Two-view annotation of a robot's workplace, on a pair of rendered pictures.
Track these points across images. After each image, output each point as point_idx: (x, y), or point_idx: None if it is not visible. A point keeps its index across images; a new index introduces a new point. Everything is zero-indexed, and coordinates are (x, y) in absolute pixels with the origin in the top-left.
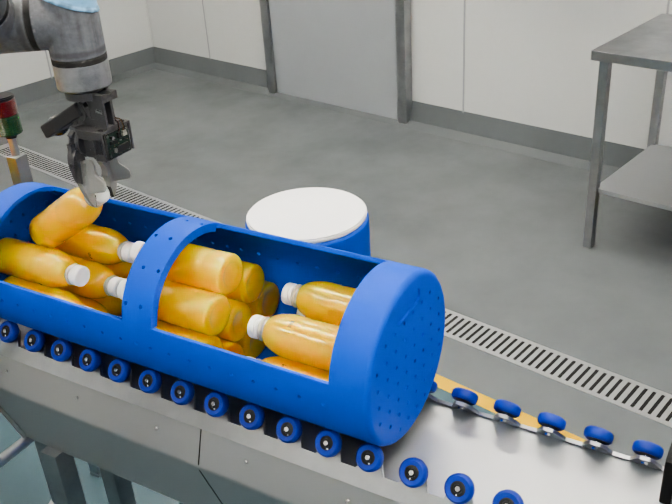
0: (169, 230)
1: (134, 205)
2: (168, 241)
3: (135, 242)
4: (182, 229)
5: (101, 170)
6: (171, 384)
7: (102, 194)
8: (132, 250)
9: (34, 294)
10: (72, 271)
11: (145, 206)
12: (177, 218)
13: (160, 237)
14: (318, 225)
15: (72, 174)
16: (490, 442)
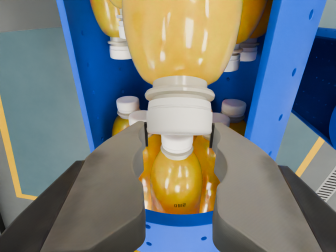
0: (163, 238)
1: (253, 115)
2: (143, 242)
3: (175, 142)
4: (173, 249)
5: (225, 158)
6: None
7: (180, 133)
8: (163, 141)
9: (58, 6)
10: (122, 30)
11: (259, 132)
12: (205, 226)
13: (146, 233)
14: None
15: (48, 190)
16: None
